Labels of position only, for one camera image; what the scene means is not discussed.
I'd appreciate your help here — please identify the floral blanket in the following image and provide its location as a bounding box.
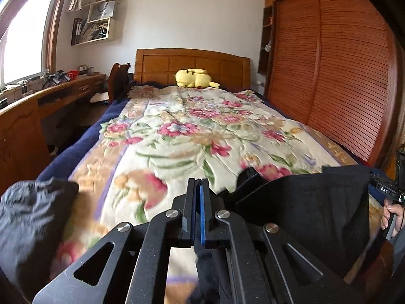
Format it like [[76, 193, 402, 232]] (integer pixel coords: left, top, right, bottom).
[[36, 85, 396, 304]]

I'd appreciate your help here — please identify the window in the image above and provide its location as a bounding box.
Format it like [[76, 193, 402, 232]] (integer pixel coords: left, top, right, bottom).
[[0, 0, 62, 87]]

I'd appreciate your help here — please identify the black device on desk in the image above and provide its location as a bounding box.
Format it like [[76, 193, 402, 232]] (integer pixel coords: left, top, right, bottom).
[[43, 72, 69, 87]]

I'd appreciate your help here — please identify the white wall shelf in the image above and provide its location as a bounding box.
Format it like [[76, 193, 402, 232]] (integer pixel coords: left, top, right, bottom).
[[70, 0, 122, 45]]

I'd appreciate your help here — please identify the row of binders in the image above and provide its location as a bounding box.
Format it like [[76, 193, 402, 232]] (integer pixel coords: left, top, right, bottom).
[[72, 19, 84, 44]]

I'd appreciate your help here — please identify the person's right hand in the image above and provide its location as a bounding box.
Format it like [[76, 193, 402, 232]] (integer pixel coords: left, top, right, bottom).
[[381, 204, 405, 238]]

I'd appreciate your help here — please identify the white paper bag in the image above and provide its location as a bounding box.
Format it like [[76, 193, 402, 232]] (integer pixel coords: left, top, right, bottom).
[[96, 2, 115, 20]]

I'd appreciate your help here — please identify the black coat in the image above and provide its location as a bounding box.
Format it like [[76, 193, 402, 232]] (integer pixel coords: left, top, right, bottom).
[[0, 165, 385, 304]]

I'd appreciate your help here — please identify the wooden desk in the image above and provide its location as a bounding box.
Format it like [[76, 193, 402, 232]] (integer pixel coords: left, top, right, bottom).
[[0, 73, 106, 194]]

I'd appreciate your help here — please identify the yellow plush toy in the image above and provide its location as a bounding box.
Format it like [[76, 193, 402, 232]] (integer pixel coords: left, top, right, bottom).
[[175, 68, 221, 89]]

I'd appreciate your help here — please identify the wooden slatted wardrobe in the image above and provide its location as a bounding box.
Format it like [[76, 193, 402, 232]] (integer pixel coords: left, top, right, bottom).
[[257, 0, 405, 178]]

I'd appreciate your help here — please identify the wooden chair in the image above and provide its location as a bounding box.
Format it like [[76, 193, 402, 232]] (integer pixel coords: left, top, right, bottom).
[[108, 62, 132, 102]]

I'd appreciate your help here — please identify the navy bed sheet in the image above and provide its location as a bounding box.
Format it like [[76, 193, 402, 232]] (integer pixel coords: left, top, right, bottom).
[[36, 97, 133, 184]]

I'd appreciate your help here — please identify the wooden bed headboard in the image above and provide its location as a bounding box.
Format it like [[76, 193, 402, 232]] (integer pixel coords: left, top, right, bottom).
[[134, 48, 251, 93]]

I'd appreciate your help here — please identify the person's right forearm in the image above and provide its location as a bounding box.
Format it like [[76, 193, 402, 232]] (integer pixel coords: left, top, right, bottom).
[[390, 228, 405, 292]]

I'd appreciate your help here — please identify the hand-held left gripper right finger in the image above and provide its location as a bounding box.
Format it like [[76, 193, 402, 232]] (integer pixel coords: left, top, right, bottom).
[[200, 178, 364, 304]]

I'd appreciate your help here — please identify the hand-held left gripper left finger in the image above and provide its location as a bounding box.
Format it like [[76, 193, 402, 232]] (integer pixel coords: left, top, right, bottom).
[[32, 178, 200, 304]]

